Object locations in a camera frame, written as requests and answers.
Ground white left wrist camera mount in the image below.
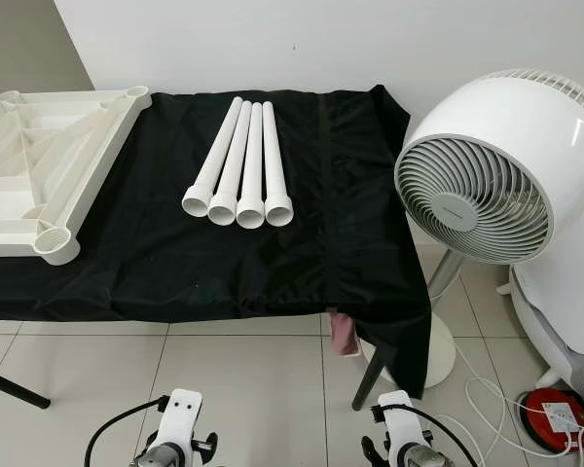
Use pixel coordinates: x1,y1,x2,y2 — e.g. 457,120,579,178
159,388,204,466

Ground black metal table leg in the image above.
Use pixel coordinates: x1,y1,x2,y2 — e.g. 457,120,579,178
351,336,398,412
0,365,52,410

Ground black table cloth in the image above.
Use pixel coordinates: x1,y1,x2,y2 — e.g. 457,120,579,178
0,86,433,400

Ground white power cable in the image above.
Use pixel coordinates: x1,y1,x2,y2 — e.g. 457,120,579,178
433,336,584,460

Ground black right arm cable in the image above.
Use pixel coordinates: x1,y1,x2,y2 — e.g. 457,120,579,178
370,402,480,467

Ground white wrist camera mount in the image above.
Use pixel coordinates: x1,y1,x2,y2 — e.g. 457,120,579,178
159,388,204,466
376,390,421,463

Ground red round floor device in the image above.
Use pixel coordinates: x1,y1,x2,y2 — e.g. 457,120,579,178
519,387,584,456

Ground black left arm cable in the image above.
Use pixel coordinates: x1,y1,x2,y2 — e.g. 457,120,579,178
84,395,169,467

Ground white plastic table top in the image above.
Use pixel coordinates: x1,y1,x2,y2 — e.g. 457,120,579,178
0,86,153,267

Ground pink cloth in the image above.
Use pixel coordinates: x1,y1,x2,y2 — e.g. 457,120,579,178
329,311,363,358

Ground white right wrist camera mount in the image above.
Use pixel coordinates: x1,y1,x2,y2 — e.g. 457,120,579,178
376,390,421,463

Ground white rounded floor appliance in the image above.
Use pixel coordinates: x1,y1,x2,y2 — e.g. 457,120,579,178
509,195,584,405

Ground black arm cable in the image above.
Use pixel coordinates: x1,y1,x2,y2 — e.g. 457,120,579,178
370,402,480,467
84,395,169,467

